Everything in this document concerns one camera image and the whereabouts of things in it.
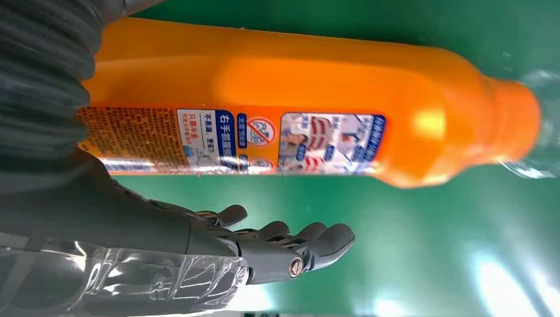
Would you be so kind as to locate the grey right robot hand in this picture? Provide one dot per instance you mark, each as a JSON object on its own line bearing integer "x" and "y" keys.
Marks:
{"x": 131, "y": 227}

